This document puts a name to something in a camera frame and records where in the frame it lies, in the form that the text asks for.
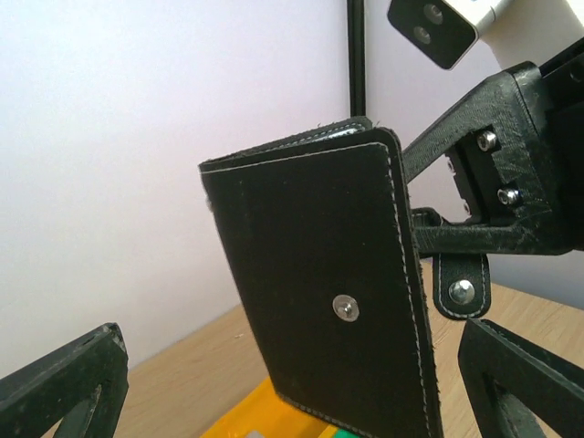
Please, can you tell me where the left black frame post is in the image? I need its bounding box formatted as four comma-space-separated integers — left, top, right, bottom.
346, 0, 366, 117

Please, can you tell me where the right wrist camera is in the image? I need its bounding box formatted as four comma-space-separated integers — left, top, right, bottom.
387, 0, 583, 70

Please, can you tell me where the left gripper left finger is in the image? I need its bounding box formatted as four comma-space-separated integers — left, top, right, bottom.
1, 323, 129, 437

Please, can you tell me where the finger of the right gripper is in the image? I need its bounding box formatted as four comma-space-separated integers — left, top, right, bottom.
412, 208, 548, 256
402, 72, 520, 183

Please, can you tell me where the long yellow divided tray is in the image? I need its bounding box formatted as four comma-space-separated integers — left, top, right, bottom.
202, 378, 339, 438

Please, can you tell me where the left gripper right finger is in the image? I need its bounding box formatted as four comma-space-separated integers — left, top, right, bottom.
458, 319, 583, 437

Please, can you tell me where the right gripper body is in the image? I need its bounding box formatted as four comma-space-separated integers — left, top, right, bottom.
448, 41, 583, 254

